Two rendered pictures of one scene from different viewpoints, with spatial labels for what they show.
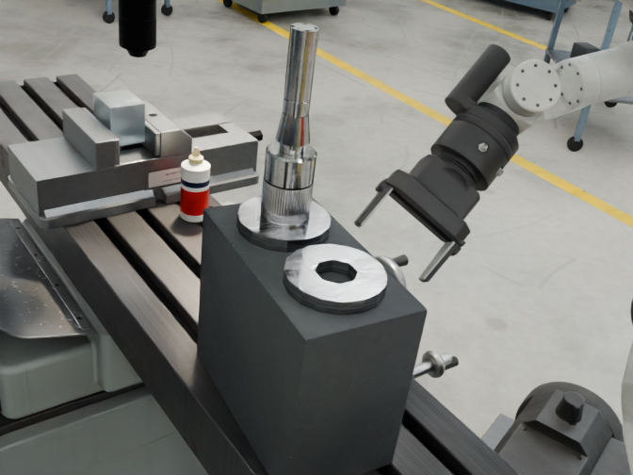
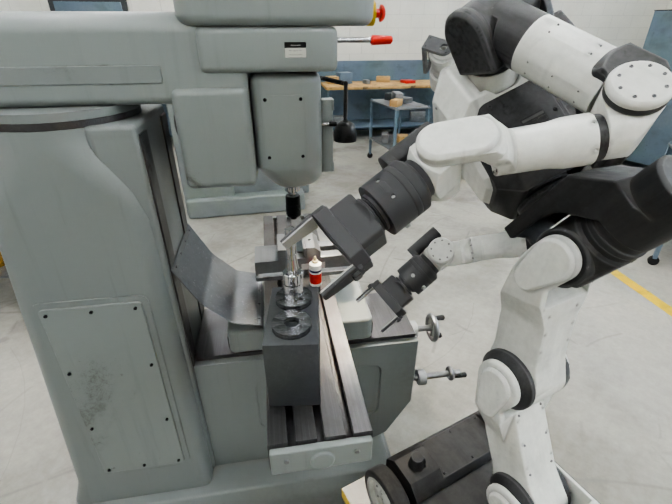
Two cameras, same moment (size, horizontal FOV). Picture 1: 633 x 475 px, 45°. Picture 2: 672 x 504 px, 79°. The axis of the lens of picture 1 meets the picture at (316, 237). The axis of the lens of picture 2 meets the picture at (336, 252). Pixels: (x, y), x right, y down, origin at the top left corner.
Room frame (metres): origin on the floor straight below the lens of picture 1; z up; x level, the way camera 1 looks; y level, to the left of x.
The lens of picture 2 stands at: (-0.01, -0.46, 1.73)
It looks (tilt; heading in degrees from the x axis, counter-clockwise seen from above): 29 degrees down; 30
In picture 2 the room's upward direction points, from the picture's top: straight up
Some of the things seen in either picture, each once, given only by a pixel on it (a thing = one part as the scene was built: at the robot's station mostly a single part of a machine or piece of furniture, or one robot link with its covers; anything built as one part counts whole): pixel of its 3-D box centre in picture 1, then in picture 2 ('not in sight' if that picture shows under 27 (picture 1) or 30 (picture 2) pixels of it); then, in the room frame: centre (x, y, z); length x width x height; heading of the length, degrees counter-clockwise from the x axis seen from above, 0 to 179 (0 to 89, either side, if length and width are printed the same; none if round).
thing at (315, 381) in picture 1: (298, 329); (295, 341); (0.60, 0.01, 1.06); 0.22 x 0.12 x 0.20; 32
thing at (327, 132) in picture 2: not in sight; (326, 135); (1.04, 0.18, 1.45); 0.04 x 0.04 x 0.21; 39
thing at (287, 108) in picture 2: not in sight; (287, 128); (0.96, 0.27, 1.47); 0.21 x 0.19 x 0.32; 39
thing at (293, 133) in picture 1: (298, 90); (291, 250); (0.64, 0.03, 1.28); 0.03 x 0.03 x 0.11
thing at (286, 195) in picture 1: (287, 188); (293, 285); (0.64, 0.03, 1.19); 0.05 x 0.05 x 0.06
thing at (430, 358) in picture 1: (418, 370); (440, 374); (1.19, -0.24, 0.54); 0.22 x 0.06 x 0.06; 129
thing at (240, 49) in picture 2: not in sight; (268, 47); (0.94, 0.30, 1.68); 0.34 x 0.24 x 0.10; 129
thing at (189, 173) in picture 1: (195, 182); (315, 270); (0.96, 0.18, 1.01); 0.04 x 0.04 x 0.11
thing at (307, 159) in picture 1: (291, 154); (292, 273); (0.64, 0.03, 1.22); 0.05 x 0.05 x 0.01
